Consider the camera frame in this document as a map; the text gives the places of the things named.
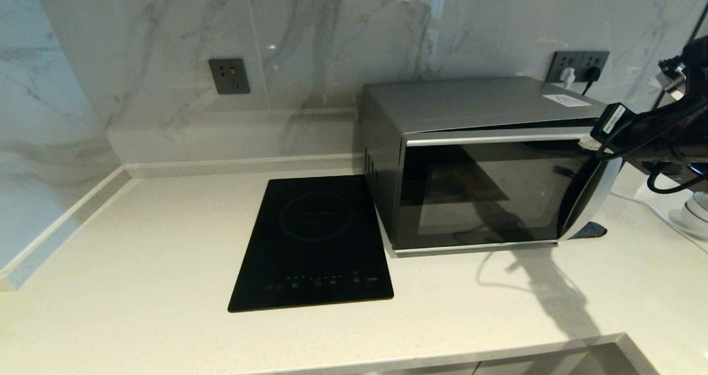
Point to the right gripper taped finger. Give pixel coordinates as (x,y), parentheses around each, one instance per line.
(587,141)

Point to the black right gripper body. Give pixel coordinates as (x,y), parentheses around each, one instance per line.
(641,140)

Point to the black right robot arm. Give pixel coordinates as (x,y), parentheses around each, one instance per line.
(691,104)

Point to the white sheet of paper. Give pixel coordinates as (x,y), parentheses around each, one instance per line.
(565,100)

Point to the silver microwave oven body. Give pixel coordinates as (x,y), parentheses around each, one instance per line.
(470,101)

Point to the black power plug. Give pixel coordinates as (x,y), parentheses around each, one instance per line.
(592,74)

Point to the white power plug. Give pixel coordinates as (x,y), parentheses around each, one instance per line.
(567,77)

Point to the white ceramic bowl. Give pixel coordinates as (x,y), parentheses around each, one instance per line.
(699,203)

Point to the black flat pad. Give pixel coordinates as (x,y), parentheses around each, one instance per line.
(592,230)

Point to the black induction cooktop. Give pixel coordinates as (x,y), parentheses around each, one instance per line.
(315,242)

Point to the double grey wall socket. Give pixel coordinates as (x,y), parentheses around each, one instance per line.
(578,60)

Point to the single grey wall socket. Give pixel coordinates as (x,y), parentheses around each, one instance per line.
(229,76)

